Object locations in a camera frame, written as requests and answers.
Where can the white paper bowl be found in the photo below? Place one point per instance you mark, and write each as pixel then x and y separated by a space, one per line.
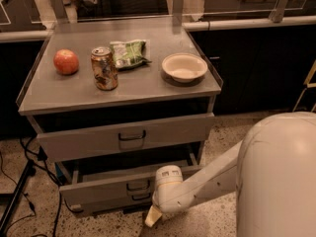
pixel 184 67

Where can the grey top drawer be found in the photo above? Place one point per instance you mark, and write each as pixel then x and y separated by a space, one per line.
pixel 117 138

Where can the black tripod leg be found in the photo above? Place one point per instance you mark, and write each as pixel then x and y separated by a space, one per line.
pixel 10 200

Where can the grey bottom drawer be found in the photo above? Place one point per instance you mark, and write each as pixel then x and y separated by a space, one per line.
pixel 126 205

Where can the grey metal drawer cabinet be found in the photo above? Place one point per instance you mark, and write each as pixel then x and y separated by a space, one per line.
pixel 56 102

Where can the person behind counter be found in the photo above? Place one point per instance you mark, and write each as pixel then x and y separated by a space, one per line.
pixel 85 0

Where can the grey drawer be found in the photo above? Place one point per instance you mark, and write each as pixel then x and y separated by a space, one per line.
pixel 117 138
pixel 126 205
pixel 121 183

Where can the green chip bag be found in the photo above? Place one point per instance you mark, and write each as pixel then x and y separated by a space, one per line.
pixel 128 54

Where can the orange soda can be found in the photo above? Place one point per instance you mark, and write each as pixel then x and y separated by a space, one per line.
pixel 105 72

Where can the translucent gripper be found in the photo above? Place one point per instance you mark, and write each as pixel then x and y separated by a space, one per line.
pixel 164 197

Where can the grey horizontal rail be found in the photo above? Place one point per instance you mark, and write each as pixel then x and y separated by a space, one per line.
pixel 190 27

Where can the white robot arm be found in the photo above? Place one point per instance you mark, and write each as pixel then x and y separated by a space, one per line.
pixel 272 171

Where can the red apple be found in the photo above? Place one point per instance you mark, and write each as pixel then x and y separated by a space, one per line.
pixel 66 62

